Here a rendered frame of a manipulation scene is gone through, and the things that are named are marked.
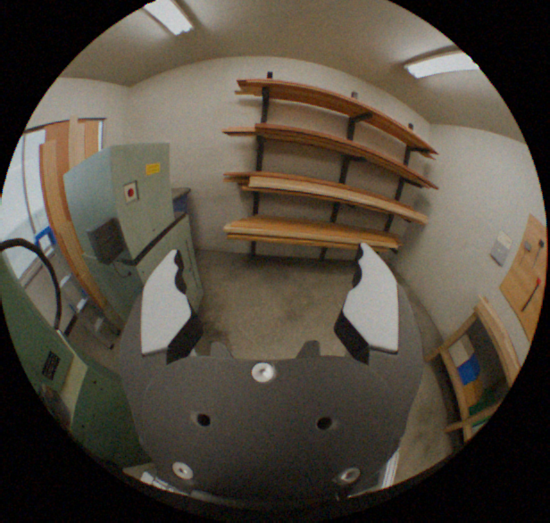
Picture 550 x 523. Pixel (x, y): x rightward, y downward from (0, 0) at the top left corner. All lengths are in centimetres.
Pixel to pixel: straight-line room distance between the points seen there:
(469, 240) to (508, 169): 113
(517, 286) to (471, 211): 111
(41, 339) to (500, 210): 329
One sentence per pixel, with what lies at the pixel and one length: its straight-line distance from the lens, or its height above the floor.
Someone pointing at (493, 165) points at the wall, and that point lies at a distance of 268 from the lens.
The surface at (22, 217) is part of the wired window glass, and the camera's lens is 225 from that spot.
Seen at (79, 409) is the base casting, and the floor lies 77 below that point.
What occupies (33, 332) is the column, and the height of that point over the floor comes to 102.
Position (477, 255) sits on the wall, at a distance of 248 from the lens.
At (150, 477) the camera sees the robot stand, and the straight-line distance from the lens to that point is 69.
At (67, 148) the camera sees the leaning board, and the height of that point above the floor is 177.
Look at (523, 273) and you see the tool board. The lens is 242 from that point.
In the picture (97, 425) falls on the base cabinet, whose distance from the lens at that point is 95.
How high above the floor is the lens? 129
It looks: 33 degrees down
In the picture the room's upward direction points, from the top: 7 degrees clockwise
